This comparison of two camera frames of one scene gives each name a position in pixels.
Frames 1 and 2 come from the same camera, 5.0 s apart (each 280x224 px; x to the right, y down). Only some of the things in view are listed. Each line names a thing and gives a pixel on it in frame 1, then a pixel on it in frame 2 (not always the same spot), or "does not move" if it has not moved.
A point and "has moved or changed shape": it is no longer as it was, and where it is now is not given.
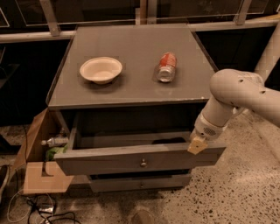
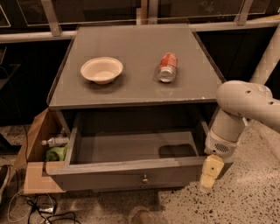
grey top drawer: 125,152 has moved or changed shape
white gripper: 205,129 → 219,146
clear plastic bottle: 55,142 does not move
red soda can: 166,66 does not move
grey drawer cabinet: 128,98 does not move
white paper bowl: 101,70 does not move
